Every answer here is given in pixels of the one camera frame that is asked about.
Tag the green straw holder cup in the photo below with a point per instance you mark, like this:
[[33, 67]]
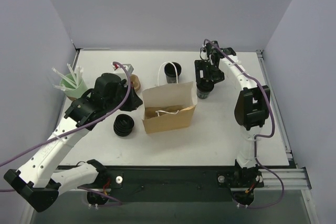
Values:
[[73, 92]]

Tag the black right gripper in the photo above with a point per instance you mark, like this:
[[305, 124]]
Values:
[[205, 77]]

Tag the white wrapped straw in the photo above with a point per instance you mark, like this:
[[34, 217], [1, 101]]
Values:
[[59, 87], [72, 74], [64, 77], [79, 72]]

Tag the stack of dark paper cups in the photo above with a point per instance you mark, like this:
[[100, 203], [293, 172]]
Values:
[[172, 72]]

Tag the brown paper takeout bag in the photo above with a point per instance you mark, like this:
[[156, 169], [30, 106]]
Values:
[[162, 96]]

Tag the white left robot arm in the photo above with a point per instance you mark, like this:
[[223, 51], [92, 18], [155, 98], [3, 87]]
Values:
[[37, 180]]

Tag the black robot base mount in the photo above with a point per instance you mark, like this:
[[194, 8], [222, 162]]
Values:
[[180, 184]]

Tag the stack of black cup lids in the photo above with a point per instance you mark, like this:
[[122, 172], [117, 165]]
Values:
[[123, 125]]

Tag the black plastic cup lid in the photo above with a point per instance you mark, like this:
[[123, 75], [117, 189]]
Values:
[[205, 86]]

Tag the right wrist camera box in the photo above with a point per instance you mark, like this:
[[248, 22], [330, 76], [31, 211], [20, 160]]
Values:
[[209, 46]]

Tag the dark paper coffee cup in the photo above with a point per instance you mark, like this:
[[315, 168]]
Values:
[[202, 95]]

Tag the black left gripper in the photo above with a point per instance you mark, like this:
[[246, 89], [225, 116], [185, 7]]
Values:
[[133, 98]]

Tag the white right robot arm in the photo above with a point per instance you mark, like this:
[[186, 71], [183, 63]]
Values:
[[251, 111]]

